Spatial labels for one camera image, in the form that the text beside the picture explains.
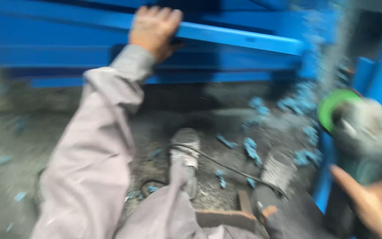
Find person's left hand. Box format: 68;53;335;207
129;6;184;64

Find person's right hand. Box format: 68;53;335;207
330;164;382;239

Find blue metal bar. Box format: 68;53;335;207
0;9;306;56

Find grey angle grinder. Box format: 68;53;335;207
317;89;382;186

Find grey left shoe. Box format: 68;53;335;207
169;128;201;200

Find grey shoe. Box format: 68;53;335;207
169;128;201;200
260;150;298;196

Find scattered blue paint flakes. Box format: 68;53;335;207
214;81;325;190

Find grey right shoe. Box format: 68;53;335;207
260;150;298;196

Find person's grey trousers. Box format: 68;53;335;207
114;164;339;239

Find black power cable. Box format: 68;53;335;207
139;143;286;198

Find rusty metal bracket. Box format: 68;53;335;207
195;190;258;233

